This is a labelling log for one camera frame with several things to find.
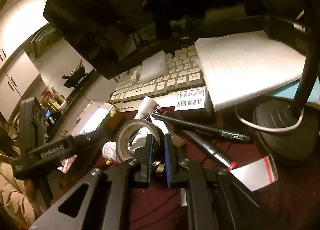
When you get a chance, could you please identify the white kitchen cabinets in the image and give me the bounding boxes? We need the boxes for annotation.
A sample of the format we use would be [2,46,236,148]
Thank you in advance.
[0,0,56,120]

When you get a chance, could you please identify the white foam block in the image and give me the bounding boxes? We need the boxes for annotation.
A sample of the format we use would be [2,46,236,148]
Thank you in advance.
[139,51,168,83]

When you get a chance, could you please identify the gold-edged cardboard box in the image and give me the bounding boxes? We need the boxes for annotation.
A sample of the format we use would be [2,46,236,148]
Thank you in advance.
[69,99,126,141]

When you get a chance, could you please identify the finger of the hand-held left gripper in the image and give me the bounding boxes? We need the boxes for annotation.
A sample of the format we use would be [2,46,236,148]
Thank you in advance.
[71,123,120,156]

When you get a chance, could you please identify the white tube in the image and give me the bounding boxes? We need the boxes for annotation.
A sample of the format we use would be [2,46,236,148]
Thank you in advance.
[129,130,151,156]

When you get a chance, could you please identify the white keyboard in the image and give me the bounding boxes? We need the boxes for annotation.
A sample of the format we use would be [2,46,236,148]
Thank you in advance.
[109,45,208,111]

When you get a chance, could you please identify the small labelled white bottle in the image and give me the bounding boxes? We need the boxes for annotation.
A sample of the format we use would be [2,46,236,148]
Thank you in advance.
[102,141,121,163]

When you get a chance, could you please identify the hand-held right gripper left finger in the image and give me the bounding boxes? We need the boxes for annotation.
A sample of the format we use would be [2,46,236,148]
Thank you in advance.
[29,133,155,230]

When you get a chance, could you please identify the black printed pen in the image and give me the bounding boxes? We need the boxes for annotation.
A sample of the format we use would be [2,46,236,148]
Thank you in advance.
[151,112,252,143]

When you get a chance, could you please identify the clear red-strip plastic bag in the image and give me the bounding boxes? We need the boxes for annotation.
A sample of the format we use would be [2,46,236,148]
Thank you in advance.
[226,154,279,192]

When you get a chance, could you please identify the small brass object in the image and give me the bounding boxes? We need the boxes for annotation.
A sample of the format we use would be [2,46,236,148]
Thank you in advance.
[152,160,166,178]

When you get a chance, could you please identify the grey tape roll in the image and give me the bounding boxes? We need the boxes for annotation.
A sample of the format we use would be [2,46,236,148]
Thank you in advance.
[116,118,163,164]

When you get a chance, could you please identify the black desk lamp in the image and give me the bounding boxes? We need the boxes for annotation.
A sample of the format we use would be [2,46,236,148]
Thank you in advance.
[252,0,320,166]

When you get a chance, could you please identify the white lined notebook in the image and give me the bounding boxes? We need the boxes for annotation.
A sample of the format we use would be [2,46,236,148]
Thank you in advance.
[194,31,308,112]

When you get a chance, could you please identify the crumpled white paper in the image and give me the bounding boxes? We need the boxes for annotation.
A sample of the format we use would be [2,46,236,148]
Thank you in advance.
[129,67,142,82]

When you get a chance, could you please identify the cluster of condiment jars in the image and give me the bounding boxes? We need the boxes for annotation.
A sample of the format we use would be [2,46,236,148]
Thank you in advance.
[40,89,68,121]

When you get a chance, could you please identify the black red-tipped marker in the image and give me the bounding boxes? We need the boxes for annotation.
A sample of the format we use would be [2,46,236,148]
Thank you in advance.
[175,127,238,171]

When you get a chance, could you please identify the dark device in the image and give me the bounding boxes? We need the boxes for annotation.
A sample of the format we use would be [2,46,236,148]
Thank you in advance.
[264,15,313,53]

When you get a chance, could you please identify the beige jacket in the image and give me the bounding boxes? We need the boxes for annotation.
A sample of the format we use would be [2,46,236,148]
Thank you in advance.
[0,148,37,229]

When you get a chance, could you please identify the white cable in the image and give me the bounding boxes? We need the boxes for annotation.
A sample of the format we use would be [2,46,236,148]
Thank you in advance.
[234,106,304,133]

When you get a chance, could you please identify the grey barcode box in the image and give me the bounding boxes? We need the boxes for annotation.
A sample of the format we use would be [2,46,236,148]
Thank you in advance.
[174,87,213,118]

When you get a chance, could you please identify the white dropper bottle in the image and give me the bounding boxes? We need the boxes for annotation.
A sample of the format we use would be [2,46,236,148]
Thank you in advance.
[136,96,158,121]

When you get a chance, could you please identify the blue book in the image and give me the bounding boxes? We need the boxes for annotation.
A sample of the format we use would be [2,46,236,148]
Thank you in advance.
[265,77,320,107]

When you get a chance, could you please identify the black wok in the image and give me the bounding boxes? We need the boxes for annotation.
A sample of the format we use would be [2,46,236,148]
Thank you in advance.
[62,60,88,88]

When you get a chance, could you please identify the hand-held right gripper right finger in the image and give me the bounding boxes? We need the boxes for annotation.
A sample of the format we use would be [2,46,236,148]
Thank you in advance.
[164,133,290,230]

